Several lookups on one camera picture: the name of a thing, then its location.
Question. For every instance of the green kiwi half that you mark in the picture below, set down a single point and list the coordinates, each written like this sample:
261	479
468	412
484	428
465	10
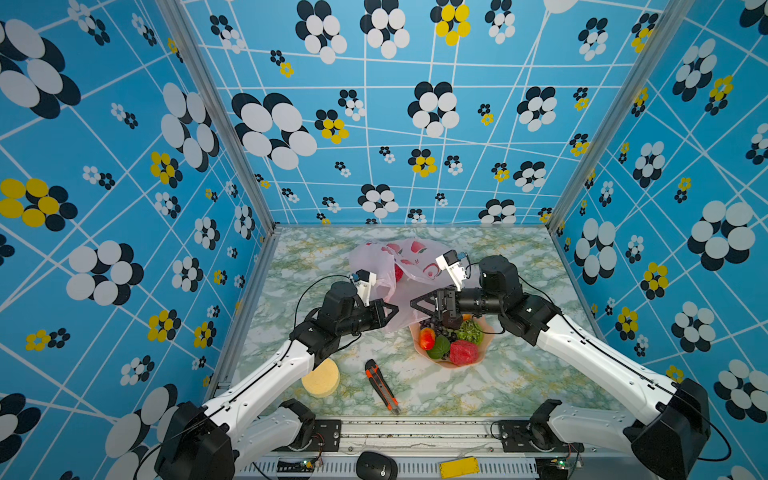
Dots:
471	332

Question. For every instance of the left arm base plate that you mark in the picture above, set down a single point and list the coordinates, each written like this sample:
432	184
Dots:
325	436

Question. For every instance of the red orange mango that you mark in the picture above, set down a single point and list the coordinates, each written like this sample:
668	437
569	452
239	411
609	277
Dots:
427	339

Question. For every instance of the red strawberry fruit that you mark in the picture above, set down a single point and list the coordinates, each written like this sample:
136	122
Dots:
399	273

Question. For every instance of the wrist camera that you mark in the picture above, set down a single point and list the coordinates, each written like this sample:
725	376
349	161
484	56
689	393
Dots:
457	265
364	282

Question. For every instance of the yellow round sponge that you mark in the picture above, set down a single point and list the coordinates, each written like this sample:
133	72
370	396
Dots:
323	381

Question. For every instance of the dark grape bunch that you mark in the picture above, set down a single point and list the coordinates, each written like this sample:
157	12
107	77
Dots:
450	334

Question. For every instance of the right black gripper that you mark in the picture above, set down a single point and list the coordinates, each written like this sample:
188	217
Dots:
449	298

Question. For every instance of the yellow tag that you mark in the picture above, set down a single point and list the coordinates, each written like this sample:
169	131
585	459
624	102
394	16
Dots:
459	468

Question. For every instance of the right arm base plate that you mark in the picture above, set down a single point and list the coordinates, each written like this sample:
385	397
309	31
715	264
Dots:
520	436

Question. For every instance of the pink plastic bag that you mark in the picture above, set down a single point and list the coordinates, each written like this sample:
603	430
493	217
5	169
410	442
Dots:
417	258

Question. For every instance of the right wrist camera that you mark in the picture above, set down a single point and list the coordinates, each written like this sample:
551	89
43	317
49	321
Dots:
457	265

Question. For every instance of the black computer mouse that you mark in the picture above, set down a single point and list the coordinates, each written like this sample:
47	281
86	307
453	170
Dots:
372	465

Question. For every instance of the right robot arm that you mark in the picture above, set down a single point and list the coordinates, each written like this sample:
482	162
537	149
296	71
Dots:
663	424

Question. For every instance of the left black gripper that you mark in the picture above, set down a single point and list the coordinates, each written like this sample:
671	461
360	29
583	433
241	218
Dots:
379	320

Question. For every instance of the aluminium front rail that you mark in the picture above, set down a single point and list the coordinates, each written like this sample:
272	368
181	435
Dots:
420	445

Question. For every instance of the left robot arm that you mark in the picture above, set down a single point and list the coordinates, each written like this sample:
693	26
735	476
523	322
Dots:
229	432

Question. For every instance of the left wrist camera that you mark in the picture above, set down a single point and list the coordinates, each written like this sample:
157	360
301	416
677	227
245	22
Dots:
364	282

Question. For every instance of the orange black utility knife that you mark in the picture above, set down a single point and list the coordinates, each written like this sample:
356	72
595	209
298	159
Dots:
380	386

